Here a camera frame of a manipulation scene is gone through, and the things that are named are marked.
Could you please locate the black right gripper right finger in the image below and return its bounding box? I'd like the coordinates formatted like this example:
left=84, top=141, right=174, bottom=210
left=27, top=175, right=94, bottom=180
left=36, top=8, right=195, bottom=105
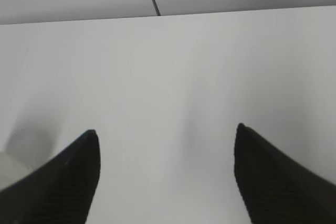
left=234, top=123, right=335, bottom=223

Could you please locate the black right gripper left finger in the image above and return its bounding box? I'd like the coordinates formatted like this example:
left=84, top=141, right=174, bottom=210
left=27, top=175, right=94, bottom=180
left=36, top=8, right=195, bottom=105
left=1, top=130, right=101, bottom=224

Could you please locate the white paper cup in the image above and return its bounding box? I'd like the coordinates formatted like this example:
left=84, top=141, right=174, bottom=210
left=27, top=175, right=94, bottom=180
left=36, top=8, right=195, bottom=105
left=0, top=152, right=33, bottom=190

